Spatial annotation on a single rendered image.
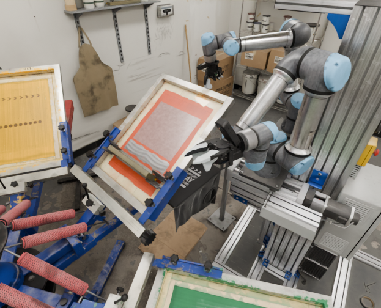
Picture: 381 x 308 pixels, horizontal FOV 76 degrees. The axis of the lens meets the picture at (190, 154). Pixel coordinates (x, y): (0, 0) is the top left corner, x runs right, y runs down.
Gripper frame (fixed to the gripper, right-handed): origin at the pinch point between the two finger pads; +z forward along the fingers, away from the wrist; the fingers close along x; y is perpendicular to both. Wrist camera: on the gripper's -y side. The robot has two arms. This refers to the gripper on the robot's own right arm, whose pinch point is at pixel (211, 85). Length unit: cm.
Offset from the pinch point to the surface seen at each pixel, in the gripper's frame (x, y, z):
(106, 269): -137, -28, 108
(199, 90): -18.2, 6.1, -11.1
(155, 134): -52, -4, 2
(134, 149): -66, -9, 5
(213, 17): 240, -200, 86
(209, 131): -37.6, 28.5, -6.0
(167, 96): -26.8, -15.4, -5.2
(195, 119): -32.9, 13.9, -3.6
